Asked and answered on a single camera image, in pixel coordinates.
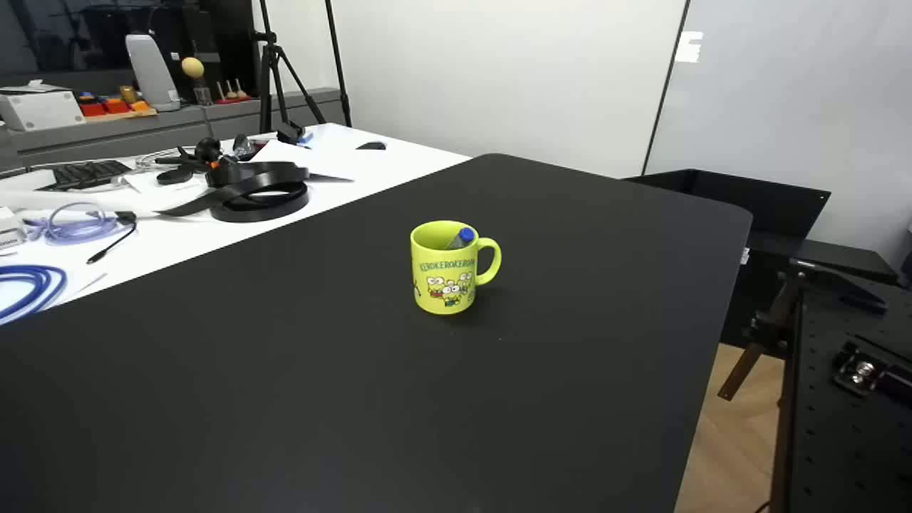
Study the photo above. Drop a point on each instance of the white flat box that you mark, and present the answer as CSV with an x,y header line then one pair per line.
x,y
41,109

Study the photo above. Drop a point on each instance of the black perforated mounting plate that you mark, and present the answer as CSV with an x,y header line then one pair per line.
x,y
845,446

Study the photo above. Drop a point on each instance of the white wall socket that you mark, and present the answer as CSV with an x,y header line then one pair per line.
x,y
690,45

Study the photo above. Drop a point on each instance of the black low side table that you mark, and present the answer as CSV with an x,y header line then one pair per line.
x,y
760,202

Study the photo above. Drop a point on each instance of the yellow ball on stand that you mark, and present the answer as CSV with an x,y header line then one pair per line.
x,y
191,65

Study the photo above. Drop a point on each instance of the black gadget with blue part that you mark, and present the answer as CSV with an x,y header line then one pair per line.
x,y
289,131

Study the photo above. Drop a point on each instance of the black computer keyboard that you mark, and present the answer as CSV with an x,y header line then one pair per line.
x,y
86,174

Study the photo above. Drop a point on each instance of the grey long counter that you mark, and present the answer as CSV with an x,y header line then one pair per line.
x,y
143,131

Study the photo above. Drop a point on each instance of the yellow cartoon print mug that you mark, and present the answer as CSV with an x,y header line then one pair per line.
x,y
445,273

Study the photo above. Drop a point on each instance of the black camera tripod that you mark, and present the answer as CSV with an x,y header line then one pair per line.
x,y
271,65

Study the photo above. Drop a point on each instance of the black computer mouse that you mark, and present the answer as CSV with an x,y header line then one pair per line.
x,y
371,147

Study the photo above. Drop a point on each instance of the orange red small items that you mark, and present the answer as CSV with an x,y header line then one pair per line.
x,y
114,105

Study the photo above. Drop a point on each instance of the dark glass window panel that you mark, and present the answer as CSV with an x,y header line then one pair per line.
x,y
66,31

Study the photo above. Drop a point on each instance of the pen with blue cap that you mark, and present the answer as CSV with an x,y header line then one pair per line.
x,y
466,233

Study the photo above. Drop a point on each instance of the thin black stand pole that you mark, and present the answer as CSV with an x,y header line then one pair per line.
x,y
666,90

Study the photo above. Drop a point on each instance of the metal clamp fixture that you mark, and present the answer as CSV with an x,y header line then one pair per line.
x,y
871,372

